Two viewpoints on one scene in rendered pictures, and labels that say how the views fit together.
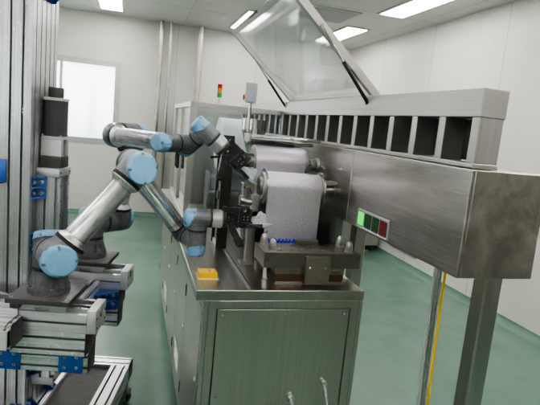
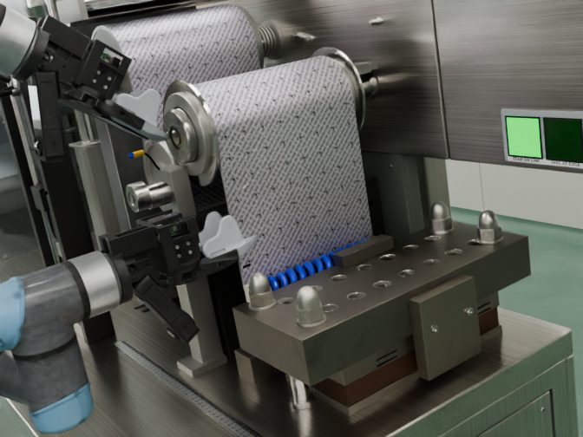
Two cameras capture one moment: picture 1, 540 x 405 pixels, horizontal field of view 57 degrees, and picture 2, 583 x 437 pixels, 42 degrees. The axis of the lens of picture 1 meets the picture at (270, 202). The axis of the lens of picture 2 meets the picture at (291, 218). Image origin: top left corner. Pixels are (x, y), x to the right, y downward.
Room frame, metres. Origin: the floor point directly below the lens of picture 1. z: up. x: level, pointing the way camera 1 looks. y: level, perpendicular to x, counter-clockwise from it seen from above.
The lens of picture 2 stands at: (1.06, 0.22, 1.41)
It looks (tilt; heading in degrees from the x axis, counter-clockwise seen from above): 16 degrees down; 344
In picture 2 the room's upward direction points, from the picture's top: 10 degrees counter-clockwise
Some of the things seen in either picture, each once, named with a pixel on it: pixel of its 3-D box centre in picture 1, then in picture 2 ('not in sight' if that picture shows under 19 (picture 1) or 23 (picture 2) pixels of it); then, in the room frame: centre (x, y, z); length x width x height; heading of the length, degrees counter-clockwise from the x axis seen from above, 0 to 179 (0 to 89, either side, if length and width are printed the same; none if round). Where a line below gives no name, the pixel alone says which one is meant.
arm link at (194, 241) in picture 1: (194, 241); (47, 378); (1.98, 0.29, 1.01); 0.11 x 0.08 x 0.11; 33
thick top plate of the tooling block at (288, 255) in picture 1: (306, 255); (388, 290); (1.96, -0.17, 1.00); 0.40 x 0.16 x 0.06; 106
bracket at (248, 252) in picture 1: (247, 229); (180, 272); (2.12, 0.08, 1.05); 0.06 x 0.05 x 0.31; 106
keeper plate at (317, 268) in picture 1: (317, 270); (448, 327); (1.88, -0.21, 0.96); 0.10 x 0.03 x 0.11; 106
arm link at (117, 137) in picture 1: (134, 137); not in sight; (2.11, 0.60, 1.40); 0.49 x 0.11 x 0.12; 53
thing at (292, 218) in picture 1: (292, 219); (301, 203); (2.07, -0.10, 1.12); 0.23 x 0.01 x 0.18; 106
